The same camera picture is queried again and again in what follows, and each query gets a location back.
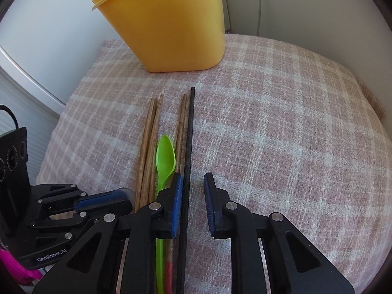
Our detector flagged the white panel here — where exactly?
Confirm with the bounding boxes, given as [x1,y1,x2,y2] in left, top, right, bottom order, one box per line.
[221,0,234,33]

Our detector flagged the black chopstick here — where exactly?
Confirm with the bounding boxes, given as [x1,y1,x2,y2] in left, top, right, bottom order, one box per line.
[175,86,196,294]

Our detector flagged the white ledge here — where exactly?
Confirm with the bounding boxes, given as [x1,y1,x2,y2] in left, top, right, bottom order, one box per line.
[0,46,66,114]

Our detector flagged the pink plaid blanket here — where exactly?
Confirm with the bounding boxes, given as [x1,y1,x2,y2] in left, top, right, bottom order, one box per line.
[36,32,386,294]

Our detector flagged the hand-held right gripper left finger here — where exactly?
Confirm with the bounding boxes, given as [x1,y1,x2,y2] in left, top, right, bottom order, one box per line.
[32,173,184,294]

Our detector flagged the white cable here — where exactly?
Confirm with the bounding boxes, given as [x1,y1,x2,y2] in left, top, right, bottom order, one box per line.
[251,0,263,36]

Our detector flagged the yellow plastic bucket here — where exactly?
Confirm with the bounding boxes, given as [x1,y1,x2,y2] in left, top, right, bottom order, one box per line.
[92,0,226,73]

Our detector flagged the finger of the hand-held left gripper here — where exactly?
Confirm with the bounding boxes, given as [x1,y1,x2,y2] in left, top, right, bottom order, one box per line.
[36,183,136,219]
[27,210,103,241]

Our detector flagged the wooden chopstick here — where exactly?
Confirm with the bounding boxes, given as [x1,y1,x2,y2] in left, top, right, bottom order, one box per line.
[135,97,158,213]
[164,93,188,294]
[143,94,164,204]

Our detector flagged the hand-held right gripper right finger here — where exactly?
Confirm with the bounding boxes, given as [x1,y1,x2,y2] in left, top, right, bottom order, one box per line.
[204,172,356,294]

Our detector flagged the pink cloth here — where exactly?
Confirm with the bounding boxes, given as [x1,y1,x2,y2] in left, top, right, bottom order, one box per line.
[0,246,42,285]

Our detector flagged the black cable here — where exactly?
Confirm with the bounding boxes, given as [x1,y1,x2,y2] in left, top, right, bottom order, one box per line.
[0,105,19,129]

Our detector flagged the green plastic spoon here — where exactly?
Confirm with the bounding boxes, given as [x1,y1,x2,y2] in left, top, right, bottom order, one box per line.
[155,134,176,294]

